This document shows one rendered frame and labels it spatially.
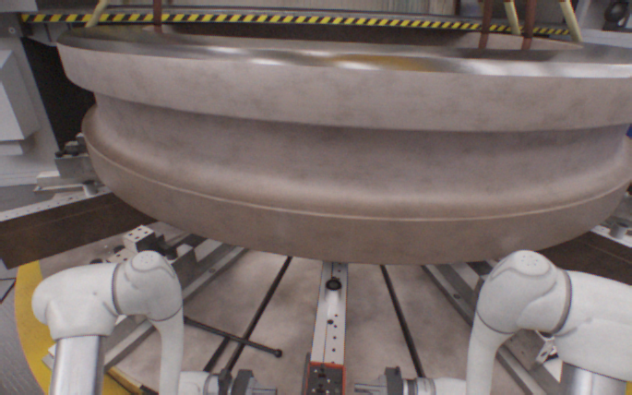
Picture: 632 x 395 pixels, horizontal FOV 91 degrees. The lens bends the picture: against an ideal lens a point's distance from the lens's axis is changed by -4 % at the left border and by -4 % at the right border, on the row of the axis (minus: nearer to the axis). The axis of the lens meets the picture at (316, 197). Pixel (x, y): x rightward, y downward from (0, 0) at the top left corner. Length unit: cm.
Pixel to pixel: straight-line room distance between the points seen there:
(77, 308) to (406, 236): 121
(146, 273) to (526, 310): 82
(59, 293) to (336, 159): 107
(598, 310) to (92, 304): 104
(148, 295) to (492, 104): 128
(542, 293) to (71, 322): 98
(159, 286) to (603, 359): 92
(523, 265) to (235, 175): 128
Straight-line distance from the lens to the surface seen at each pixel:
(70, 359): 93
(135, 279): 88
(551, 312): 77
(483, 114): 140
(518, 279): 73
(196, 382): 135
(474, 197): 169
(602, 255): 292
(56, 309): 95
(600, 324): 79
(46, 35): 462
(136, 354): 210
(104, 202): 290
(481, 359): 96
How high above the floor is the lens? 189
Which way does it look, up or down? 30 degrees down
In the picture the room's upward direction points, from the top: 2 degrees clockwise
